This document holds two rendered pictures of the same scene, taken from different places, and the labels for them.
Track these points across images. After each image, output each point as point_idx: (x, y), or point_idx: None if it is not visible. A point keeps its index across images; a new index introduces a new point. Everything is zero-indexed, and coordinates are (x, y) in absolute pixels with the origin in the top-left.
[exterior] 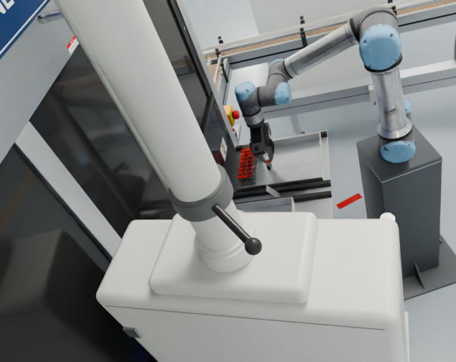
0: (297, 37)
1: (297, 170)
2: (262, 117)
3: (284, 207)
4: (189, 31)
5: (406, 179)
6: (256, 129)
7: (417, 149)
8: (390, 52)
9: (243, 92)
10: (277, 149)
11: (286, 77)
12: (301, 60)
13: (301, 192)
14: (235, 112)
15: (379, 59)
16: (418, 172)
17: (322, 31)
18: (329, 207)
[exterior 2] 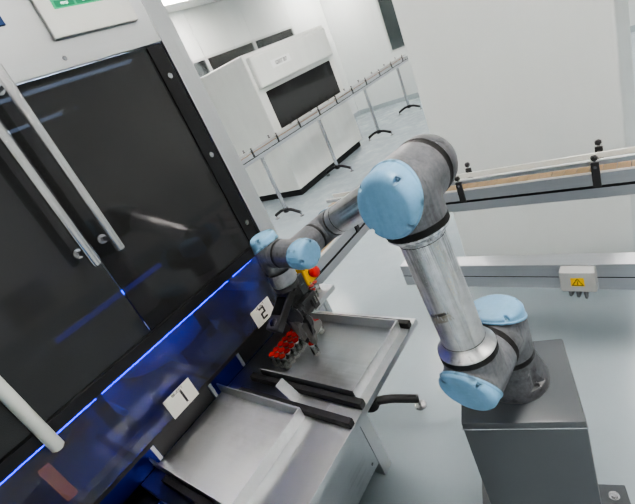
0: (455, 189)
1: (342, 368)
2: (289, 281)
3: (289, 419)
4: (224, 160)
5: (512, 438)
6: (283, 296)
7: (547, 391)
8: (398, 210)
9: (254, 243)
10: (343, 329)
11: (324, 232)
12: (338, 210)
13: (322, 404)
14: (312, 268)
15: (384, 221)
16: (536, 434)
17: (488, 184)
18: (336, 446)
